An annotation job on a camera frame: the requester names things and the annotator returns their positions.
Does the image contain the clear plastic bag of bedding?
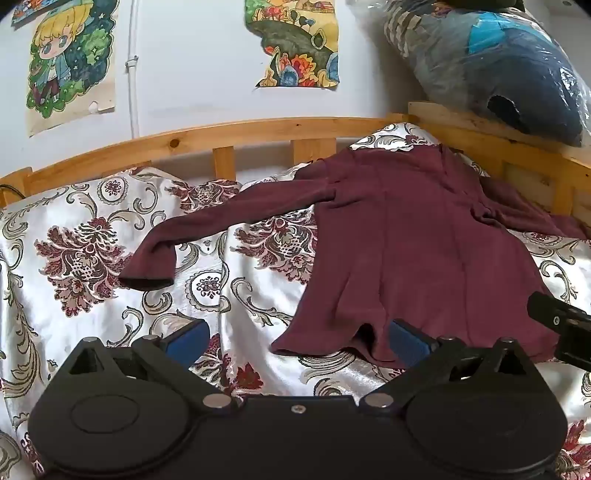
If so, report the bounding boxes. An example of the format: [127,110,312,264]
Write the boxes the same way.
[382,0,591,148]

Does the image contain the cartoon character wall poster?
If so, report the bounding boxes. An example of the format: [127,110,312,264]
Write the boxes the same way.
[11,0,122,139]

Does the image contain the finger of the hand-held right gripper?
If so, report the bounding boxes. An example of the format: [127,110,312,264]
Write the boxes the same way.
[554,329,591,371]
[527,290,591,334]

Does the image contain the dark cloth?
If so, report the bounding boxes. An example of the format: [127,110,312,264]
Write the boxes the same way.
[443,0,527,12]

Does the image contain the wooden bed frame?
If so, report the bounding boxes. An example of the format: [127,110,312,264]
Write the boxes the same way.
[0,100,591,219]

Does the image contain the white wall pipe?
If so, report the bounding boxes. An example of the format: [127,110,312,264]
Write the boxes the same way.
[126,0,140,139]

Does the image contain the colourful landscape wall poster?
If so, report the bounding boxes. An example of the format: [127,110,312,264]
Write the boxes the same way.
[244,0,341,90]

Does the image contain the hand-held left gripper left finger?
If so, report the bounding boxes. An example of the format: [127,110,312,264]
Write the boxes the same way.
[68,318,234,412]

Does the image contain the maroon sweater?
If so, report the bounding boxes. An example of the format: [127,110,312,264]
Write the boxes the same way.
[117,143,591,370]

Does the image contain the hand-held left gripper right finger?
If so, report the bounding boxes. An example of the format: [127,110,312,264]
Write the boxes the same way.
[359,318,535,412]

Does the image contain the floral satin blanket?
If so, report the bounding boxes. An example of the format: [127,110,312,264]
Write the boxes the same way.
[0,122,591,480]

